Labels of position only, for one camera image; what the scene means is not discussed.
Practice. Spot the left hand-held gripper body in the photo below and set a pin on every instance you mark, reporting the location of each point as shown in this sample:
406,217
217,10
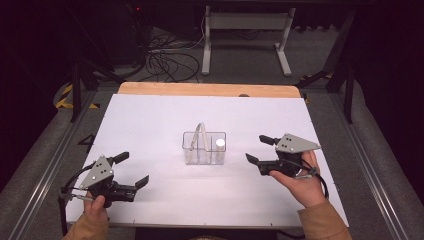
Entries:
98,171

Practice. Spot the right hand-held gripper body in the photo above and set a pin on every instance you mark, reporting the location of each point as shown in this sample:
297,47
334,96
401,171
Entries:
295,144

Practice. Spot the short white tube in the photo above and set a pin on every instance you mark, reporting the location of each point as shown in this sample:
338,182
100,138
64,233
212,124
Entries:
220,143

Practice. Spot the long white pen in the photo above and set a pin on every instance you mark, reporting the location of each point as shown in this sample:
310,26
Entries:
205,136

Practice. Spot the clear plastic organizer box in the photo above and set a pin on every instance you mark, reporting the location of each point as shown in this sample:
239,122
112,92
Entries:
200,156

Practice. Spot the clear silver pen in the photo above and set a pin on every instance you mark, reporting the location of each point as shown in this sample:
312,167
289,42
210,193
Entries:
194,141

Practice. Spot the person's left hand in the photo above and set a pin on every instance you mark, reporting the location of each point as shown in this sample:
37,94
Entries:
95,208

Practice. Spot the person's right hand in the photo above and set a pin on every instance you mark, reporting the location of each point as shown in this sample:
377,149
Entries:
305,190

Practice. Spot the white board sheet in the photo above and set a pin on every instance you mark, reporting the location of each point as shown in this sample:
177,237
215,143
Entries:
150,116

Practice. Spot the black metal stand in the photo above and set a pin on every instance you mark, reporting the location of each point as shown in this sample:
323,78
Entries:
76,90
348,90

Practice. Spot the yellow black hazard tape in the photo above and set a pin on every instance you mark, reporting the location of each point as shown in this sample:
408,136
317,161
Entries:
65,98

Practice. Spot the black triangular bracket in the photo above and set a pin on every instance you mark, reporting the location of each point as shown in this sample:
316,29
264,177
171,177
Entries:
87,141

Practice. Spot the aluminium rail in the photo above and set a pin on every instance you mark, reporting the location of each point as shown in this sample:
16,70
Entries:
50,166
370,166

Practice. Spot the white metal stand frame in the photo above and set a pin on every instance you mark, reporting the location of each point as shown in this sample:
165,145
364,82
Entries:
246,21

